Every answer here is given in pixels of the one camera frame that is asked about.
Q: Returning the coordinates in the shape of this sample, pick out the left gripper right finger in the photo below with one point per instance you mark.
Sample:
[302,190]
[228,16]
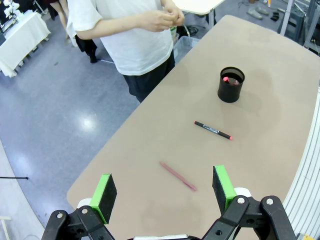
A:
[223,185]

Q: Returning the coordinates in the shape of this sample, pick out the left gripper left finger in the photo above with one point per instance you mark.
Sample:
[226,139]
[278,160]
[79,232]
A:
[105,195]

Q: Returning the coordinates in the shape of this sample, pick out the pink pen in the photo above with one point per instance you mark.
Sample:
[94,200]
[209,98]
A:
[178,176]

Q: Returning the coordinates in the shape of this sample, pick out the small white robot arm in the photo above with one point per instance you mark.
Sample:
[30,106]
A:
[10,8]

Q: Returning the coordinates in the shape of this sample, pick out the person's right forearm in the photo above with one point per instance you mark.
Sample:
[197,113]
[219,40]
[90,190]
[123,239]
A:
[112,27]

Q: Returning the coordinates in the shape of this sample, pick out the black mesh pen holder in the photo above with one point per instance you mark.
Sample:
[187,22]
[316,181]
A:
[227,95]

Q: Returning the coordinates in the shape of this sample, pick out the pink-tipped short pen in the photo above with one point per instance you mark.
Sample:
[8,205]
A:
[226,79]

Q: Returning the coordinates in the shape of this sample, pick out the person's left hand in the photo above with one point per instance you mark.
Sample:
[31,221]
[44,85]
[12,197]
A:
[177,15]

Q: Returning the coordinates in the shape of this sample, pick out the person's right hand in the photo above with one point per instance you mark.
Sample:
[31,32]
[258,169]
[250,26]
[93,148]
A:
[157,21]

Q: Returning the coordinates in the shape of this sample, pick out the black marker with pink caps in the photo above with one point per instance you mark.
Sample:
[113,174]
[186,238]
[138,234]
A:
[212,130]

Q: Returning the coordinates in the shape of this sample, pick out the white slatted panel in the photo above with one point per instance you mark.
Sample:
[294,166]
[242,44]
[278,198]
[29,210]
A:
[305,175]

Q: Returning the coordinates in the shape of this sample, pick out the black tripod leg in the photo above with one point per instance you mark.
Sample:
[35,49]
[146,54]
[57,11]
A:
[15,177]

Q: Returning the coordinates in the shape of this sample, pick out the clear plastic box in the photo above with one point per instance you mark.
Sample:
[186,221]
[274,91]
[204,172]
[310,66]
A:
[186,47]

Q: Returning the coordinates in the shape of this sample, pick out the person in white T-shirt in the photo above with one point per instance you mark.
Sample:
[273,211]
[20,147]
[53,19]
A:
[135,50]

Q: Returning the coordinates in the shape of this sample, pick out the grey shoe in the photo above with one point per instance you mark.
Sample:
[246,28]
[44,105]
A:
[255,13]
[262,10]

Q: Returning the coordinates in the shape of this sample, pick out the table with white cloth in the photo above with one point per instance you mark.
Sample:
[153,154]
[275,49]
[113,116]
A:
[20,42]

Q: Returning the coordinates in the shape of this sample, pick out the grey stool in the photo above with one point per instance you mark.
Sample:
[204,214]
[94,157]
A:
[295,22]

